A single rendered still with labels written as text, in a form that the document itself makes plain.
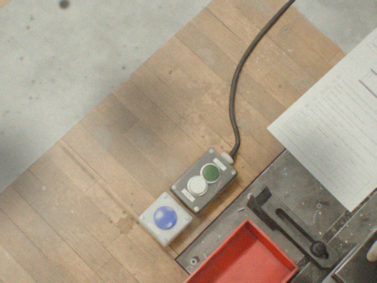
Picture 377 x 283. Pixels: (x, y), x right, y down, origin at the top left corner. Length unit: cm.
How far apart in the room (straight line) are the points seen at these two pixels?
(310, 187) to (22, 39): 133
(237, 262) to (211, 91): 32
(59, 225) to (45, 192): 6
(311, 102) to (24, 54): 124
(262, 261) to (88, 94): 118
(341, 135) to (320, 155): 6
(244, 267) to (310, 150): 25
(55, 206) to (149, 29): 118
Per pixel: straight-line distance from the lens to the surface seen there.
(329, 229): 139
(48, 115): 239
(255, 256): 136
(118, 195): 138
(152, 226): 133
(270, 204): 131
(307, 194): 140
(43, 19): 251
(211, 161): 136
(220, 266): 135
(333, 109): 145
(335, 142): 143
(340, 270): 114
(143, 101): 143
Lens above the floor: 224
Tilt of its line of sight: 74 degrees down
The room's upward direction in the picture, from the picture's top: 5 degrees clockwise
